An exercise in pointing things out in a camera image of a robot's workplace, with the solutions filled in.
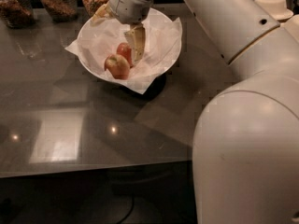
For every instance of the tall stack of paper bowls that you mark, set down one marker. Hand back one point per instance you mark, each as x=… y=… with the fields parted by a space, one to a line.
x=276 y=8

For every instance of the glass jar far left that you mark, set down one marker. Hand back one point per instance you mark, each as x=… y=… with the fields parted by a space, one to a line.
x=16 y=13

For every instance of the white bowl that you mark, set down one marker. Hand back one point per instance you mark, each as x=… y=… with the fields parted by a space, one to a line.
x=90 y=38

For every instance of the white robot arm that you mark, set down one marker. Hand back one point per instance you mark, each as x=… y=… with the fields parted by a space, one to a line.
x=245 y=154

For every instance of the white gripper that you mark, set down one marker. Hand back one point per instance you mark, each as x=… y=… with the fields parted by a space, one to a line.
x=128 y=7

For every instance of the red apple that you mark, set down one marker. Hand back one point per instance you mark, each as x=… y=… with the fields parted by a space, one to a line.
x=124 y=50

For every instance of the white paper liner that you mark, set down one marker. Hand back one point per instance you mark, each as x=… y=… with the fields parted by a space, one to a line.
x=159 y=44

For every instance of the glass jar with label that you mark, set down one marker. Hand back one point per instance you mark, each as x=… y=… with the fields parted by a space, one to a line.
x=61 y=10

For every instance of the red-green apple in front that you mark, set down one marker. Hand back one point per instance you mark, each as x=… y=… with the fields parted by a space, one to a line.
x=118 y=66

